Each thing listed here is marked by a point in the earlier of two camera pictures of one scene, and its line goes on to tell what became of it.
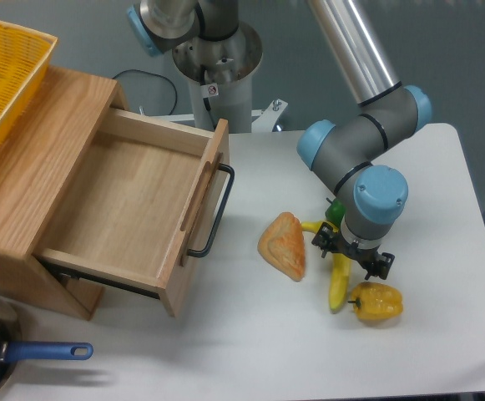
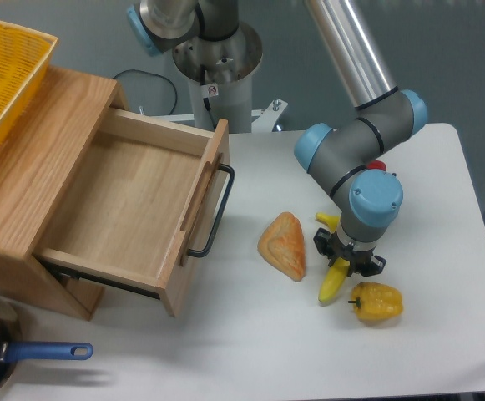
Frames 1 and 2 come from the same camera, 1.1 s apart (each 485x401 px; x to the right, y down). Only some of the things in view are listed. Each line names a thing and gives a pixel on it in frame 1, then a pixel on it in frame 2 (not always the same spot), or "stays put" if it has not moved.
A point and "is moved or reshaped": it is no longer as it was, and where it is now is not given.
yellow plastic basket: [10, 63] stays put
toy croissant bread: [282, 242] stays put
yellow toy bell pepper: [374, 301] stays put
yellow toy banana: [340, 265] is moved or reshaped
